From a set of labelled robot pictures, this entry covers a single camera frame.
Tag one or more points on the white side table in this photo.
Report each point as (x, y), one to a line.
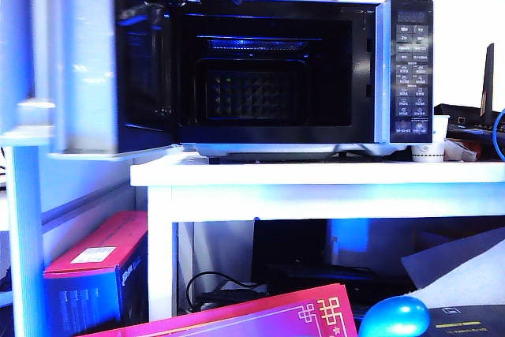
(315, 175)

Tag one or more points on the black router with antennas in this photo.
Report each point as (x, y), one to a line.
(453, 110)

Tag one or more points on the black Midea microwave oven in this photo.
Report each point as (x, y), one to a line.
(410, 124)

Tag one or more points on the white orange small packet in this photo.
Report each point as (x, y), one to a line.
(459, 151)

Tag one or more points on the grey framed office partition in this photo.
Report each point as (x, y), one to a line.
(27, 234)

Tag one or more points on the black box with gold print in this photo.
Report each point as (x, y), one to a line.
(465, 321)

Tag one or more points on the white paper cup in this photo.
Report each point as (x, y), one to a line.
(438, 151)

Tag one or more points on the grey foam sheet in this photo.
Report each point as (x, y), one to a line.
(465, 266)

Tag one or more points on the black glass microwave door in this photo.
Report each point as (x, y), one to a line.
(142, 76)

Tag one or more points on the glossy egg-shaped object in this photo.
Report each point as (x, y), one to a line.
(394, 317)

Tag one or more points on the red and blue carton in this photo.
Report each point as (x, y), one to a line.
(98, 242)

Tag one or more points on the red gift box gold pattern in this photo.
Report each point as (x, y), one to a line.
(256, 317)

